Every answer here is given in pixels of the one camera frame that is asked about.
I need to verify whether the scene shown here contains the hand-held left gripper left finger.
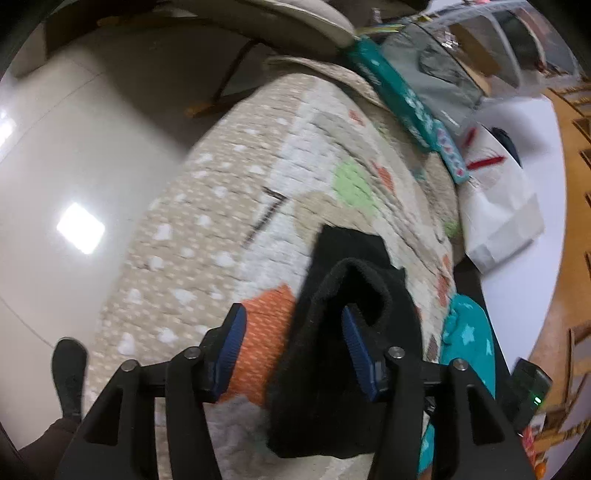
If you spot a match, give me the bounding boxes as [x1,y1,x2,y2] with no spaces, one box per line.
[55,302,247,480]

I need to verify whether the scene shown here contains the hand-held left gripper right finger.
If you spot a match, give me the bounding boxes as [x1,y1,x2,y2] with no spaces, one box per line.
[342,307,536,480]

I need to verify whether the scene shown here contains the black pants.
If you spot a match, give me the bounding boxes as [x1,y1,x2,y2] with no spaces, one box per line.
[267,224,432,460]

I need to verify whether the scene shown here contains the teal star fleece blanket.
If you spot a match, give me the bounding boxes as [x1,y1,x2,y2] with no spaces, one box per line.
[418,295,497,476]

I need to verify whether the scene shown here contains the quilted patchwork blanket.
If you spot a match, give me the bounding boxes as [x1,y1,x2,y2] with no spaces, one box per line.
[85,55,462,480]

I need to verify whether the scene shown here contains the person's black shoe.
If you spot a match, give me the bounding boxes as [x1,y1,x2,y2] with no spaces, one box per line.
[51,339,88,421]

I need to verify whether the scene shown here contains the white plastic bag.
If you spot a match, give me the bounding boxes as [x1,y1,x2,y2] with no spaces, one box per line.
[457,122,546,273]

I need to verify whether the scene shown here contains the carved wooden furniture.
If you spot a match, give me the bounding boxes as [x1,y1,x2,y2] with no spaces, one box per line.
[526,83,591,480]

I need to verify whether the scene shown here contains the person's brown clothed leg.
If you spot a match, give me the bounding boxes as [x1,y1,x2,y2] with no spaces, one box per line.
[18,415,84,467]

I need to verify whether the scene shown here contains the teal box with coloured shapes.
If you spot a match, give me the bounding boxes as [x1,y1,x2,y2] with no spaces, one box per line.
[431,122,469,184]

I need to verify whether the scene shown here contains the long teal packet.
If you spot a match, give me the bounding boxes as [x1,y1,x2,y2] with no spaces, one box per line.
[348,37,444,153]

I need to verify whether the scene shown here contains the grey fabric bag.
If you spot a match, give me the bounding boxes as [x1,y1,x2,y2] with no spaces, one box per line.
[381,21,485,139]

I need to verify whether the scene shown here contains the beige lounge cushion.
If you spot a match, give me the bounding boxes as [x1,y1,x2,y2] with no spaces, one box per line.
[171,0,356,47]

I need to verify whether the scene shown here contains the clear plastic storage box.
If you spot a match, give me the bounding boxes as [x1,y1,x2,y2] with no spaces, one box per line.
[429,0,583,97]

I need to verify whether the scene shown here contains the lounge chair wooden frame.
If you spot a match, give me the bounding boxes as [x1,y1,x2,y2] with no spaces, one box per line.
[185,39,259,118]

